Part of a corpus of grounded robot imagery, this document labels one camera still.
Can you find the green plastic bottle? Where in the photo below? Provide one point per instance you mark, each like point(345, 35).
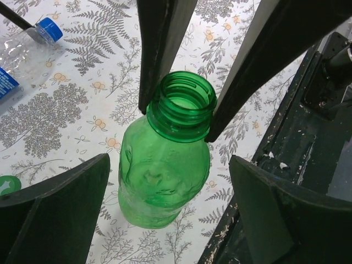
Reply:
point(164, 159)

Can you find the black perforated music stand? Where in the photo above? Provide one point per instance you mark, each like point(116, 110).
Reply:
point(13, 17)

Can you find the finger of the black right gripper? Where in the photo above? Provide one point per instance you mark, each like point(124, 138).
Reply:
point(279, 32)
point(163, 24)

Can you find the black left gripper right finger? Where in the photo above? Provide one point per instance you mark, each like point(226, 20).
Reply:
point(286, 223)

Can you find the clear bottle blue label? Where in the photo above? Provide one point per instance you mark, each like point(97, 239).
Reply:
point(27, 60)

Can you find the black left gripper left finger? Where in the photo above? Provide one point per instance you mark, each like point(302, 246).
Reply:
point(54, 221)

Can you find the green bottle cap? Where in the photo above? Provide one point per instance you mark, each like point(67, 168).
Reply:
point(9, 184)

